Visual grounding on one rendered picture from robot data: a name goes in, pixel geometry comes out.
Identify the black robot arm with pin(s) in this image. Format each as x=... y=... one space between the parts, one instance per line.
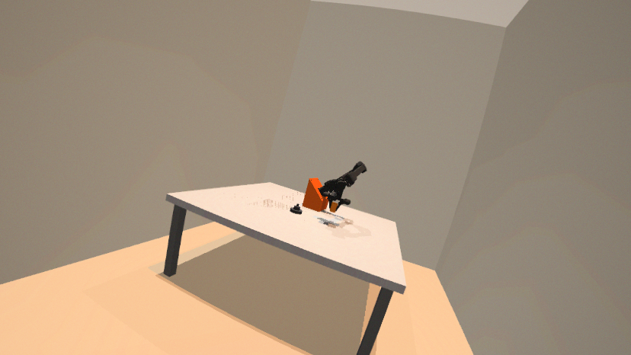
x=347 y=179

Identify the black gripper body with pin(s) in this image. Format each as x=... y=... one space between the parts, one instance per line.
x=344 y=201

